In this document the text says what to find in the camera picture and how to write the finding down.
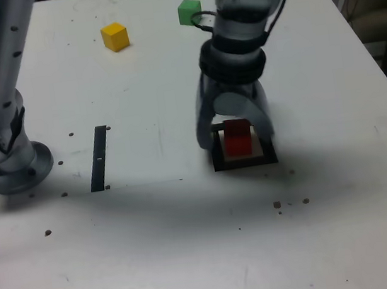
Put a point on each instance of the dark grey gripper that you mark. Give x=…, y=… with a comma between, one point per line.
x=236, y=88

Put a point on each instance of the red cube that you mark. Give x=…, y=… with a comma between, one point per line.
x=237, y=142

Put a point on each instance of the green cube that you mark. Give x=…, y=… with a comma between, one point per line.
x=186, y=11

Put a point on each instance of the yellow cube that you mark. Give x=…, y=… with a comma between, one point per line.
x=114, y=37

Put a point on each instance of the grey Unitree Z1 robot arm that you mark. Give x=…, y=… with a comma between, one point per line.
x=1, y=70

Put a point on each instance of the black tape square outline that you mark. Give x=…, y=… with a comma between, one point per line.
x=246, y=163

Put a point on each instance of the black tape strip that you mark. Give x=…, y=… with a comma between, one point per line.
x=98, y=164

